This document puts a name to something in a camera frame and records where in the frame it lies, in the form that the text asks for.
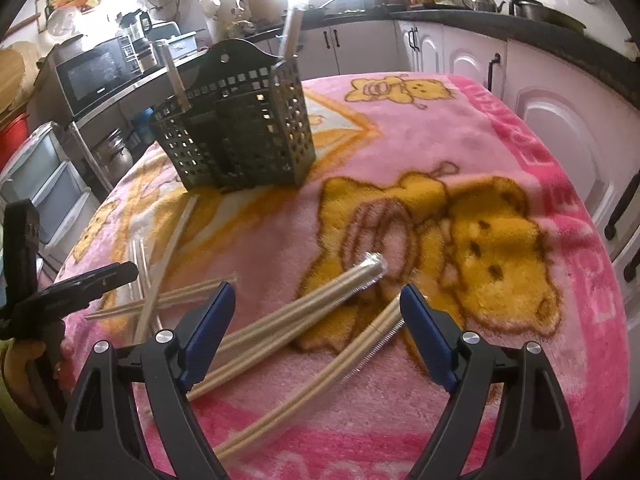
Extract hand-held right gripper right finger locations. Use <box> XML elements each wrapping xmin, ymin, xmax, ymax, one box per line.
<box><xmin>399</xmin><ymin>284</ymin><xmax>583</xmax><ymax>480</ymax></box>

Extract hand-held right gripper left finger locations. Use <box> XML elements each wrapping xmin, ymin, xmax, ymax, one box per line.
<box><xmin>52</xmin><ymin>281</ymin><xmax>237</xmax><ymax>480</ymax></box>

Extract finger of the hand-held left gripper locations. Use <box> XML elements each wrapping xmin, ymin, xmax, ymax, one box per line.
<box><xmin>20</xmin><ymin>261</ymin><xmax>140</xmax><ymax>318</ymax></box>

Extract dark perforated utensil holder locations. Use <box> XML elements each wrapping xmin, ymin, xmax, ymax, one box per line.
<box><xmin>150</xmin><ymin>40</ymin><xmax>317</xmax><ymax>193</ymax></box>

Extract person's left hand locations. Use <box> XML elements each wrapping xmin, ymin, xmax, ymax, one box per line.
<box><xmin>50</xmin><ymin>337</ymin><xmax>77</xmax><ymax>393</ymax></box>

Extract wrapped wooden chopsticks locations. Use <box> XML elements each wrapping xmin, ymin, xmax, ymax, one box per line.
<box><xmin>161</xmin><ymin>44</ymin><xmax>192</xmax><ymax>112</ymax></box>
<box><xmin>132</xmin><ymin>195</ymin><xmax>200</xmax><ymax>347</ymax></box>
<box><xmin>212</xmin><ymin>317</ymin><xmax>408</xmax><ymax>463</ymax></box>
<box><xmin>84</xmin><ymin>272</ymin><xmax>240</xmax><ymax>321</ymax></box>
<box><xmin>281</xmin><ymin>0</ymin><xmax>310</xmax><ymax>68</ymax></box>
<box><xmin>186</xmin><ymin>302</ymin><xmax>403</xmax><ymax>402</ymax></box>
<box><xmin>129</xmin><ymin>239</ymin><xmax>163</xmax><ymax>333</ymax></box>

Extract plastic drawer unit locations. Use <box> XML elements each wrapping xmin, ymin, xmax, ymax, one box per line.
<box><xmin>0</xmin><ymin>121</ymin><xmax>101</xmax><ymax>273</ymax></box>

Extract red plastic basin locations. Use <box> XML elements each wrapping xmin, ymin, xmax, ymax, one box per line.
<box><xmin>0</xmin><ymin>112</ymin><xmax>32</xmax><ymax>171</ymax></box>

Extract steel pot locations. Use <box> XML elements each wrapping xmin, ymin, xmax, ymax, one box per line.
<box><xmin>94</xmin><ymin>129</ymin><xmax>135</xmax><ymax>177</ymax></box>

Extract pink bear printed blanket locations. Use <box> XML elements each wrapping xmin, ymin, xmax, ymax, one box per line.
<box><xmin>52</xmin><ymin>72</ymin><xmax>632</xmax><ymax>480</ymax></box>

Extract round wooden cutting board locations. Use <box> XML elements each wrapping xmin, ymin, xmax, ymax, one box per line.
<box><xmin>0</xmin><ymin>41</ymin><xmax>42</xmax><ymax>112</ymax></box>

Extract black microwave oven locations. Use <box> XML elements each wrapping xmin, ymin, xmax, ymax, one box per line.
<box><xmin>54</xmin><ymin>36</ymin><xmax>145</xmax><ymax>118</ymax></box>

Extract wooden rolling pin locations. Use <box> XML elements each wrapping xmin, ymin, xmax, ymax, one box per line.
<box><xmin>6</xmin><ymin>11</ymin><xmax>42</xmax><ymax>37</ymax></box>

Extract white kitchen cabinets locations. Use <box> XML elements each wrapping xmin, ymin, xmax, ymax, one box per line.
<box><xmin>260</xmin><ymin>20</ymin><xmax>640</xmax><ymax>291</ymax></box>

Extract black blender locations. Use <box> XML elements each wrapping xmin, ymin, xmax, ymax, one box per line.
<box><xmin>119</xmin><ymin>9</ymin><xmax>154</xmax><ymax>55</ymax></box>

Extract grey-blue dish box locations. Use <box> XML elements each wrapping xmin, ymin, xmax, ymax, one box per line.
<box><xmin>159</xmin><ymin>30</ymin><xmax>199</xmax><ymax>59</ymax></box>

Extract black kitchen countertop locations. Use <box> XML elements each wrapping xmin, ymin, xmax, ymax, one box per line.
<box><xmin>246</xmin><ymin>6</ymin><xmax>640</xmax><ymax>108</ymax></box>

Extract steel teapot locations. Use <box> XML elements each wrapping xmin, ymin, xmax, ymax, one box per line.
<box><xmin>461</xmin><ymin>0</ymin><xmax>507</xmax><ymax>14</ymax></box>

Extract fruit wall poster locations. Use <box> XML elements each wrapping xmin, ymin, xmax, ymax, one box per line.
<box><xmin>35</xmin><ymin>0</ymin><xmax>105</xmax><ymax>25</ymax></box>

